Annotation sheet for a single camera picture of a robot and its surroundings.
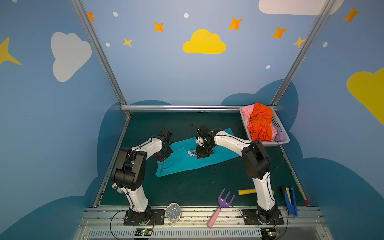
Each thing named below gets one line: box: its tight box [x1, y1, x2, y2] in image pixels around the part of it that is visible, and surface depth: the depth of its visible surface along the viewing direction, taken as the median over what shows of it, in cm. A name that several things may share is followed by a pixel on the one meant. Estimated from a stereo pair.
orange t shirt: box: [247, 102, 274, 143], surface depth 103 cm
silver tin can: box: [165, 202, 182, 223], surface depth 73 cm
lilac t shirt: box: [275, 131, 286, 142], surface depth 97 cm
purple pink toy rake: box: [207, 188, 236, 229], surface depth 80 cm
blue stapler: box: [280, 185, 298, 217], surface depth 80 cm
